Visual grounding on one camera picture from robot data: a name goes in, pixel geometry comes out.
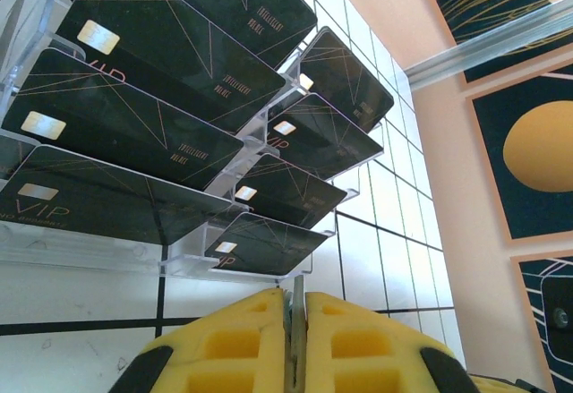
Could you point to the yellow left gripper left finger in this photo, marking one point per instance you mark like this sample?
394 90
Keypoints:
233 344

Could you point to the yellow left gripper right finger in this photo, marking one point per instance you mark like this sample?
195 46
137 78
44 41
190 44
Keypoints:
367 348

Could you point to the black VIP credit card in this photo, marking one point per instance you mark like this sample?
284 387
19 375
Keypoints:
297 335
264 247
170 48
233 3
112 120
344 79
112 205
322 142
291 191

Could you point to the clear acrylic card display stand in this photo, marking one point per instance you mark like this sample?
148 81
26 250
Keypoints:
67 250

